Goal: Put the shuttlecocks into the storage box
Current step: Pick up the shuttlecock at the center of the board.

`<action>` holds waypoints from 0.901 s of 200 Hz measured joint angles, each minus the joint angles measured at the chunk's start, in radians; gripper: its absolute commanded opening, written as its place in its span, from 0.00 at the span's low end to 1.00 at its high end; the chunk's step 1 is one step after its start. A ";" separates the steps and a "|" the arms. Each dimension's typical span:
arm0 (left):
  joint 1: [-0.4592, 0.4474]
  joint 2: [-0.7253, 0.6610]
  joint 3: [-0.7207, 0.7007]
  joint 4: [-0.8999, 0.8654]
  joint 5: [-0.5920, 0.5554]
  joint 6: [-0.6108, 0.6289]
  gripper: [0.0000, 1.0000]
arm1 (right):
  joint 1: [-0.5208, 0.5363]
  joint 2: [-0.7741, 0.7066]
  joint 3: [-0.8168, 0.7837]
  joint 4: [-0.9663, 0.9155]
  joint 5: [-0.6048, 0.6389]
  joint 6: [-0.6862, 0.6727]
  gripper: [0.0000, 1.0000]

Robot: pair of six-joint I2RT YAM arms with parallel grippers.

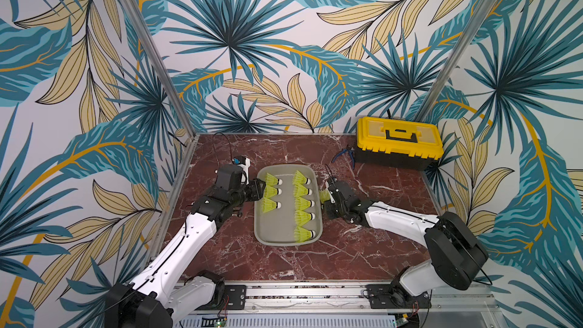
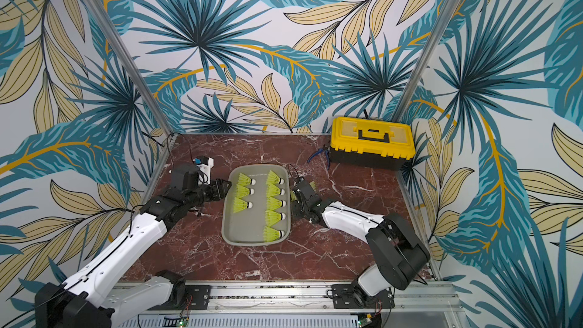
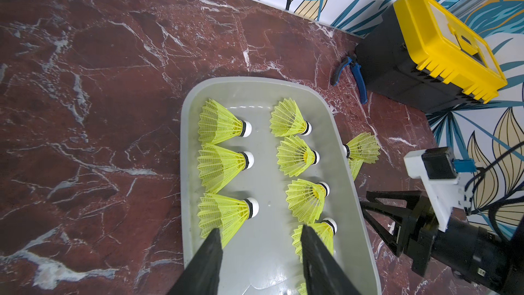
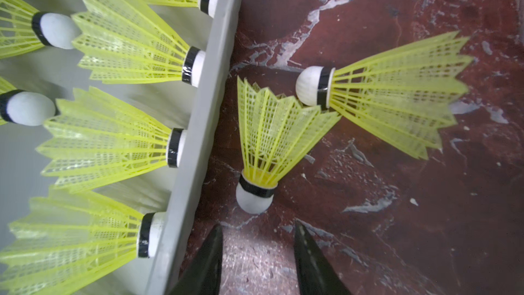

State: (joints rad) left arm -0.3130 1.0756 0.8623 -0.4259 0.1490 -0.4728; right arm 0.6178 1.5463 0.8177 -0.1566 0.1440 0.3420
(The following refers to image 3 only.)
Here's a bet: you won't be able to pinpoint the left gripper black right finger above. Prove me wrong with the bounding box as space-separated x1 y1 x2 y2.
300 225 360 294

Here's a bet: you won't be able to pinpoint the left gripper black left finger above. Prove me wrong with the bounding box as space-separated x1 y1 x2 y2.
167 228 223 294

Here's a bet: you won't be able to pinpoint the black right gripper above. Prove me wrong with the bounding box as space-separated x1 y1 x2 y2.
360 191 523 294

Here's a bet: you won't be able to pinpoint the green shuttlecock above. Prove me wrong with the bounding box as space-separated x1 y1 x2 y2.
285 179 330 224
270 98 312 137
276 135 321 177
197 143 255 194
344 132 380 164
297 282 308 295
198 98 252 145
197 193 259 248
291 218 338 262

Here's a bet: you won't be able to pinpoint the grey plastic tray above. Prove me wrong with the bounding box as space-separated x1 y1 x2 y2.
180 76 382 294

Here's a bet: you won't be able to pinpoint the yellow black toolbox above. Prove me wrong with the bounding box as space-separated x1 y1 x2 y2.
355 0 508 113

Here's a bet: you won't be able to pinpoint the blue handled pliers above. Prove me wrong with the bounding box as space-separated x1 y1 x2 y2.
330 55 368 105

